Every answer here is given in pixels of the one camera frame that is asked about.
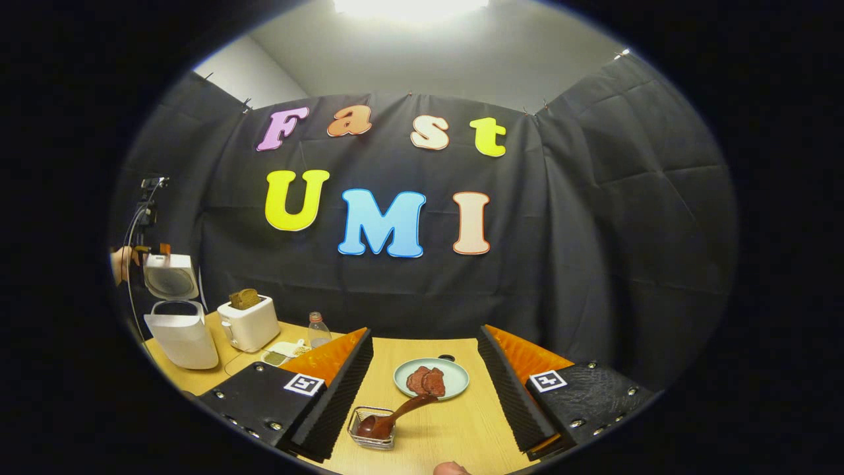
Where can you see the brown bread slice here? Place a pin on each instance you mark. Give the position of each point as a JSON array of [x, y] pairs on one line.
[[245, 299]]

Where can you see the brown wooden spoon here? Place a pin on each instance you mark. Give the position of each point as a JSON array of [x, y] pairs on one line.
[[389, 419]]

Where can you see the clear plastic water bottle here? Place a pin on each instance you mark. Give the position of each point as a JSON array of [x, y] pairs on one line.
[[320, 333]]

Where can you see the small ceiling light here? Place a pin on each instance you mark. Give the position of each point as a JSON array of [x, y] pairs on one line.
[[621, 54]]

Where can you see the black backdrop cloth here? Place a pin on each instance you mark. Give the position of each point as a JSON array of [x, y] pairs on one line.
[[593, 264]]

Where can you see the white rice cooker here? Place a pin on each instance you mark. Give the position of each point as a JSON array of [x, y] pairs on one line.
[[181, 336]]

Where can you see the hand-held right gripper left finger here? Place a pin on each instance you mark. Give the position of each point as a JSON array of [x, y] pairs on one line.
[[336, 396]]

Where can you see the white divided dish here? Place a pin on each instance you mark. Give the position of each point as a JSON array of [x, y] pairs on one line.
[[290, 348]]

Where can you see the pale green plate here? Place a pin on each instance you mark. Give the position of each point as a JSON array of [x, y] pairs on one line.
[[455, 379]]

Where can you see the white toaster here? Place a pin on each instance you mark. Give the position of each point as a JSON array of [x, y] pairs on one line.
[[250, 326]]

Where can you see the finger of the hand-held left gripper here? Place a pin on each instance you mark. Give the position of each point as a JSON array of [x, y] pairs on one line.
[[161, 249]]

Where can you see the green mung beans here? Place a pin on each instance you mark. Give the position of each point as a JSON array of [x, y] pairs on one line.
[[273, 358]]

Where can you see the red meat slice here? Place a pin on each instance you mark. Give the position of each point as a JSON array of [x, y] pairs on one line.
[[435, 382], [417, 380]]

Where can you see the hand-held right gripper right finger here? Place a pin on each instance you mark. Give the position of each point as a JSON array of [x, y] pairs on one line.
[[511, 396]]

